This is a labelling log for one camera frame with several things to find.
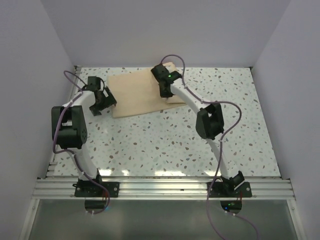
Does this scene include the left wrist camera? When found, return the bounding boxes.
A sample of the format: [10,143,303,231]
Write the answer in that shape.
[86,76,105,92]

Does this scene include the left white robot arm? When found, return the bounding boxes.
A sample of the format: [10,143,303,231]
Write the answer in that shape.
[51,87,117,197]

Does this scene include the beige cloth wrap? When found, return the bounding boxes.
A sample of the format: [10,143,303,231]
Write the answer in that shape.
[107,67,186,119]

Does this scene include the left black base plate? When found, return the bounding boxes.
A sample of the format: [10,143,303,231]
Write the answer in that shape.
[72,180,120,198]

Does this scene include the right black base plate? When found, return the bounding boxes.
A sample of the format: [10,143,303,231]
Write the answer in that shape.
[206,181,253,198]

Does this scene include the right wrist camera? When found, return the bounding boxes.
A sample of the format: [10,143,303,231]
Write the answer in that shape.
[150,63,170,82]

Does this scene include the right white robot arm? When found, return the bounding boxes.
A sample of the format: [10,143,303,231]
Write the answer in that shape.
[151,65,245,197]

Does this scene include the aluminium rail frame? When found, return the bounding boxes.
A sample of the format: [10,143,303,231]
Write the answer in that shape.
[31,177,296,201]

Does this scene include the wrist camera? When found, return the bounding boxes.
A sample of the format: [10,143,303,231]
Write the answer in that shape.
[86,76,105,92]
[150,63,170,82]

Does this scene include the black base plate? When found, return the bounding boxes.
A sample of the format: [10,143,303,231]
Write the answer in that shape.
[72,180,120,198]
[206,181,253,198]

